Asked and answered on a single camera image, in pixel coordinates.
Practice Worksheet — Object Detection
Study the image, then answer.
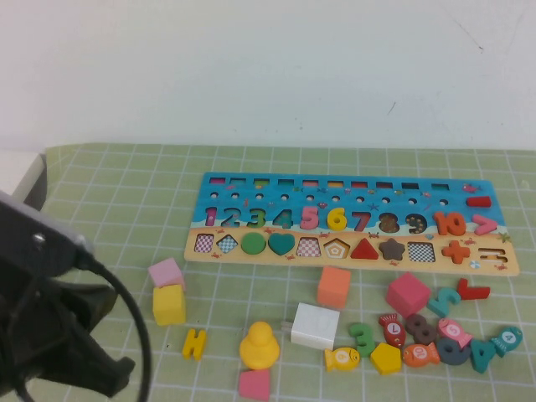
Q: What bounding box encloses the dark pink foam cube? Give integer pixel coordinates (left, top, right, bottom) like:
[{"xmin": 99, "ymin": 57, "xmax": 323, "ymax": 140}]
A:
[{"xmin": 384, "ymin": 271, "xmax": 432, "ymax": 319}]

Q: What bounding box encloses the green number three piece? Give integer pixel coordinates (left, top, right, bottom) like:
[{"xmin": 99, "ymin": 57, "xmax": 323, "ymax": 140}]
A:
[{"xmin": 348, "ymin": 322, "xmax": 377, "ymax": 358}]

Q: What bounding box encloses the blue wooden puzzle board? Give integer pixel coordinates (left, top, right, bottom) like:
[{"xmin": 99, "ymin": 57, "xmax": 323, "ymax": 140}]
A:
[{"xmin": 183, "ymin": 171, "xmax": 520, "ymax": 276}]

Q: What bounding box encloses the red number seven piece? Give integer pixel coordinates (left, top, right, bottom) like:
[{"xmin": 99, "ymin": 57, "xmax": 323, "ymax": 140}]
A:
[{"xmin": 456, "ymin": 277, "xmax": 492, "ymax": 302}]

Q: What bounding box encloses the white side ledge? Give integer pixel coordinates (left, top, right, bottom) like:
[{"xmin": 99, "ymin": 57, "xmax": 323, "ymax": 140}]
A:
[{"xmin": 0, "ymin": 149, "xmax": 48, "ymax": 213}]

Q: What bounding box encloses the orange number ten piece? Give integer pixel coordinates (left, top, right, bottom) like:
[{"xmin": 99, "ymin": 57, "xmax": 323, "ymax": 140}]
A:
[{"xmin": 432, "ymin": 210, "xmax": 467, "ymax": 237}]

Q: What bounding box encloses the yellow letter H piece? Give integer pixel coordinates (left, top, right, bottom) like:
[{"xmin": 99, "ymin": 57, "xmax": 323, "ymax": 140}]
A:
[{"xmin": 182, "ymin": 328, "xmax": 208, "ymax": 361}]

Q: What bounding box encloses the light pink foam cube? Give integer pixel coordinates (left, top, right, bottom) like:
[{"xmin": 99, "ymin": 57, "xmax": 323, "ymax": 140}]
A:
[{"xmin": 147, "ymin": 257, "xmax": 186, "ymax": 290}]

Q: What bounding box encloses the pink number five piece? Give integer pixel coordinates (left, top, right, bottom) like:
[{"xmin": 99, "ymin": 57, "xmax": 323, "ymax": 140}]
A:
[{"xmin": 298, "ymin": 206, "xmax": 321, "ymax": 231}]

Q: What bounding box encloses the orange plus sign piece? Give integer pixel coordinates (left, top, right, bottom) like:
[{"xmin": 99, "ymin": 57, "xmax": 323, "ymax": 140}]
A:
[{"xmin": 441, "ymin": 240, "xmax": 472, "ymax": 266}]

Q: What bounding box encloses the yellow number six piece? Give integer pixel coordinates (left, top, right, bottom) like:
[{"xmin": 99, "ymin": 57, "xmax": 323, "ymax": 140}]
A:
[{"xmin": 326, "ymin": 206, "xmax": 348, "ymax": 231}]

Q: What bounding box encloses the orange wooden fish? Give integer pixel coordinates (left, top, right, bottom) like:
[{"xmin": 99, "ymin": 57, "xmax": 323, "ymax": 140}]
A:
[{"xmin": 401, "ymin": 342, "xmax": 441, "ymax": 367}]

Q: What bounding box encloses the green checked tablecloth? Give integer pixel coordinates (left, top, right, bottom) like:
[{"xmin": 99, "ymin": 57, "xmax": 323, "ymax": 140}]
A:
[{"xmin": 0, "ymin": 142, "xmax": 536, "ymax": 402}]

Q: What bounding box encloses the grey number nine piece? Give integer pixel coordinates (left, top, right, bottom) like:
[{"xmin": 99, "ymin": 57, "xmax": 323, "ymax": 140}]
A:
[{"xmin": 435, "ymin": 335, "xmax": 472, "ymax": 367}]

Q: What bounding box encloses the teal number four piece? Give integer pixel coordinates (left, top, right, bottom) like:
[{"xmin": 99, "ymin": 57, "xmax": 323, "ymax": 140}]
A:
[{"xmin": 468, "ymin": 338, "xmax": 498, "ymax": 374}]

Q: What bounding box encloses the yellow foam cube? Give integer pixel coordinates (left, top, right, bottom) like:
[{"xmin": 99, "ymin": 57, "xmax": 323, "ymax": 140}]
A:
[{"xmin": 152, "ymin": 284, "xmax": 187, "ymax": 327}]

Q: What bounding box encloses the orange foam cube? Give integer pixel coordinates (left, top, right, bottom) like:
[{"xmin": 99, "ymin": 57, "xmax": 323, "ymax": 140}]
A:
[{"xmin": 317, "ymin": 266, "xmax": 352, "ymax": 310}]

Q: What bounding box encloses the yellow pentagon piece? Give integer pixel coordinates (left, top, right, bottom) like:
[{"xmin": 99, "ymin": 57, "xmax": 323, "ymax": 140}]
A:
[{"xmin": 369, "ymin": 342, "xmax": 403, "ymax": 376}]

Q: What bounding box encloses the yellow rubber duck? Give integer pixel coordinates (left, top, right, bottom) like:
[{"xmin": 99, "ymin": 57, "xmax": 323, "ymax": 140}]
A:
[{"xmin": 239, "ymin": 321, "xmax": 281, "ymax": 371}]

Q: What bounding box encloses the yellow wooden fish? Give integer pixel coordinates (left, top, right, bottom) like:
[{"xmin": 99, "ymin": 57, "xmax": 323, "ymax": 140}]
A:
[{"xmin": 323, "ymin": 346, "xmax": 361, "ymax": 373}]

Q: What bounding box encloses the pink wooden fish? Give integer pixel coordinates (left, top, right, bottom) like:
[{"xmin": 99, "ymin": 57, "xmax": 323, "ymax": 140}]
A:
[{"xmin": 436, "ymin": 317, "xmax": 474, "ymax": 350}]

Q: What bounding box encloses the brown star piece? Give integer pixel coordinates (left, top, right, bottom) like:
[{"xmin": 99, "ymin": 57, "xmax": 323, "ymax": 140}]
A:
[{"xmin": 378, "ymin": 237, "xmax": 408, "ymax": 261}]

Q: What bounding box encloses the green circle piece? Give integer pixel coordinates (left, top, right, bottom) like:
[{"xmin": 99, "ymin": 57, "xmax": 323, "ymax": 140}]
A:
[{"xmin": 240, "ymin": 231, "xmax": 266, "ymax": 255}]

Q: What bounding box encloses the teal wooden fish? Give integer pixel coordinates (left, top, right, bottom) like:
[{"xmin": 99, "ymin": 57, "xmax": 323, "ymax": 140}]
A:
[{"xmin": 487, "ymin": 326, "xmax": 523, "ymax": 358}]

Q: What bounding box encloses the red wooden fish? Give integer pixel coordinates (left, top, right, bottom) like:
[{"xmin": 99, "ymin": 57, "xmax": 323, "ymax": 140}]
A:
[{"xmin": 378, "ymin": 312, "xmax": 406, "ymax": 348}]

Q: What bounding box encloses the pink trapezoid piece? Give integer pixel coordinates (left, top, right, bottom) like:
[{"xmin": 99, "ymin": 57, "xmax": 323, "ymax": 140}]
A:
[{"xmin": 238, "ymin": 368, "xmax": 271, "ymax": 401}]

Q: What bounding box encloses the teal heart piece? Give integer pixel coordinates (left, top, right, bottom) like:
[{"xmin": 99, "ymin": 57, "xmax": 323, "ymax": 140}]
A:
[{"xmin": 266, "ymin": 232, "xmax": 296, "ymax": 256}]

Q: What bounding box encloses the brown number eight piece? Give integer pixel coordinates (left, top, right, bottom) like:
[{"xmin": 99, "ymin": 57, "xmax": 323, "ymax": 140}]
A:
[{"xmin": 405, "ymin": 313, "xmax": 439, "ymax": 348}]

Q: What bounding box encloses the red triangle piece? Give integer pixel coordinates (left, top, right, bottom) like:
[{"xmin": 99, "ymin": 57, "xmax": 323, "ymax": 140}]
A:
[{"xmin": 349, "ymin": 240, "xmax": 382, "ymax": 260}]

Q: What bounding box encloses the white charger adapter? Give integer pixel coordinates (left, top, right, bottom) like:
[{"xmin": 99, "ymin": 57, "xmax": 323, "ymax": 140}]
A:
[{"xmin": 281, "ymin": 302, "xmax": 341, "ymax": 351}]

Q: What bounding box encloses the teal number two piece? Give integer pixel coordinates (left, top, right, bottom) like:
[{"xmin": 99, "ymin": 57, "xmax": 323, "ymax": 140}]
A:
[{"xmin": 426, "ymin": 286, "xmax": 462, "ymax": 319}]

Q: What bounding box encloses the pink greater-than sign piece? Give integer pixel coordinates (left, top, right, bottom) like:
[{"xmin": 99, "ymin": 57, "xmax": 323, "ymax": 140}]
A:
[{"xmin": 472, "ymin": 214, "xmax": 499, "ymax": 236}]

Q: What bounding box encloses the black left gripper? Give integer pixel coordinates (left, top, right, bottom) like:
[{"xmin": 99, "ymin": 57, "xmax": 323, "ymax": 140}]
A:
[{"xmin": 0, "ymin": 274, "xmax": 137, "ymax": 399}]

